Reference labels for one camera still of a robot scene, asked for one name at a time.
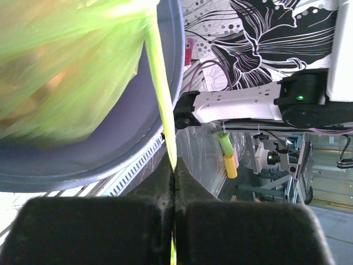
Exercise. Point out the green yellow pink tubes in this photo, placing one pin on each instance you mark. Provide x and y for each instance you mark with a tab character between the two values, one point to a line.
229	155

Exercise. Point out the green plastic trash bag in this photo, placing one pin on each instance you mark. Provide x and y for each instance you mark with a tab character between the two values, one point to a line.
86	87

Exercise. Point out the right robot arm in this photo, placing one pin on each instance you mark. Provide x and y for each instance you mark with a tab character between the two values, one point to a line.
277	65

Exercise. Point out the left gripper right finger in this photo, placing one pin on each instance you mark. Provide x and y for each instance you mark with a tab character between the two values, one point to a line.
209	231

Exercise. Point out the metal base rail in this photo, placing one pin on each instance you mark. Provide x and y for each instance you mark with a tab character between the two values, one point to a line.
114	185

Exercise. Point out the blue-grey trash bin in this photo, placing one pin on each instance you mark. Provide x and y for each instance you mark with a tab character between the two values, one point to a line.
84	85

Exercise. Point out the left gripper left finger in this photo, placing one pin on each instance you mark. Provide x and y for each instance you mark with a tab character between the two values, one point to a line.
132	229

